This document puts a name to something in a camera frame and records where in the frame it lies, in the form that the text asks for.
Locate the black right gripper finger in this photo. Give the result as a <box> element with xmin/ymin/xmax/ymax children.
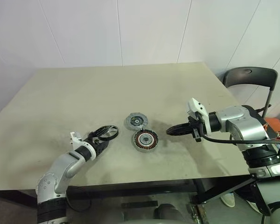
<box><xmin>167</xmin><ymin>123</ymin><xmax>191</xmax><ymax>132</ymax></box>
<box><xmin>166</xmin><ymin>129</ymin><xmax>192</xmax><ymax>137</ymax></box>

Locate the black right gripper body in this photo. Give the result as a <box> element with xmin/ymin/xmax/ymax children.
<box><xmin>187</xmin><ymin>112</ymin><xmax>206</xmax><ymax>143</ymax></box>

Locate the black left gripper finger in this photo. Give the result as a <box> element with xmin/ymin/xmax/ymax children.
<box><xmin>99</xmin><ymin>137</ymin><xmax>115</xmax><ymax>155</ymax></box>
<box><xmin>89</xmin><ymin>127</ymin><xmax>110</xmax><ymax>140</ymax></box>

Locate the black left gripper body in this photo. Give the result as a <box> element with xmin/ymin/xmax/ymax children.
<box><xmin>83</xmin><ymin>133</ymin><xmax>104</xmax><ymax>161</ymax></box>

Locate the black-rimmed spoked rotor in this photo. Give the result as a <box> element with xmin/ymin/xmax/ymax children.
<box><xmin>98</xmin><ymin>125</ymin><xmax>120</xmax><ymax>141</ymax></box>

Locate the grey hinged housing lid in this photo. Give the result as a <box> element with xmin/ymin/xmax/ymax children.
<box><xmin>124</xmin><ymin>112</ymin><xmax>149</xmax><ymax>131</ymax></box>

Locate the grey motor housing with stator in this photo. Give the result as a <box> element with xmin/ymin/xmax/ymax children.
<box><xmin>131</xmin><ymin>130</ymin><xmax>160</xmax><ymax>153</ymax></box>

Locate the black folding chair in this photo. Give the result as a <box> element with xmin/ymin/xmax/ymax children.
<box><xmin>223</xmin><ymin>67</ymin><xmax>279</xmax><ymax>119</ymax></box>

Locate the white shoe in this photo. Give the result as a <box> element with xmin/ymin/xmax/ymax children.
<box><xmin>220</xmin><ymin>192</ymin><xmax>236</xmax><ymax>207</ymax></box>
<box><xmin>247</xmin><ymin>198</ymin><xmax>259</xmax><ymax>210</ymax></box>

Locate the dark grey rounded shape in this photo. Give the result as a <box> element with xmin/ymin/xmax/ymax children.
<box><xmin>154</xmin><ymin>203</ymin><xmax>183</xmax><ymax>224</ymax></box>

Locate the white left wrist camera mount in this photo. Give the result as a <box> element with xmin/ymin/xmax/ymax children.
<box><xmin>69</xmin><ymin>132</ymin><xmax>97</xmax><ymax>161</ymax></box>

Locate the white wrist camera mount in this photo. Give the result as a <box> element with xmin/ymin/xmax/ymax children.
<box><xmin>69</xmin><ymin>132</ymin><xmax>97</xmax><ymax>161</ymax></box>
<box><xmin>188</xmin><ymin>98</ymin><xmax>212</xmax><ymax>136</ymax></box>

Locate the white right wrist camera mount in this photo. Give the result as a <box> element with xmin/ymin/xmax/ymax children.
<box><xmin>188</xmin><ymin>98</ymin><xmax>212</xmax><ymax>136</ymax></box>

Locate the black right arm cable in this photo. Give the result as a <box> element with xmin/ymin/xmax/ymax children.
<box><xmin>200</xmin><ymin>134</ymin><xmax>280</xmax><ymax>152</ymax></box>

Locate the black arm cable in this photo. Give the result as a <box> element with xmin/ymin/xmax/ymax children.
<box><xmin>65</xmin><ymin>185</ymin><xmax>93</xmax><ymax>212</ymax></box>
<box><xmin>200</xmin><ymin>134</ymin><xmax>280</xmax><ymax>152</ymax></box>

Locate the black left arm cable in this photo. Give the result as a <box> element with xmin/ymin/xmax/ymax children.
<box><xmin>65</xmin><ymin>185</ymin><xmax>93</xmax><ymax>212</ymax></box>

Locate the dark metal table frame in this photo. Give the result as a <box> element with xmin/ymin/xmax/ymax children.
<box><xmin>65</xmin><ymin>175</ymin><xmax>259</xmax><ymax>205</ymax></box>

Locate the worn metal floor rail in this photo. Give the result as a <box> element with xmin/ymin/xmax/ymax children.
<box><xmin>186</xmin><ymin>203</ymin><xmax>209</xmax><ymax>224</ymax></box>

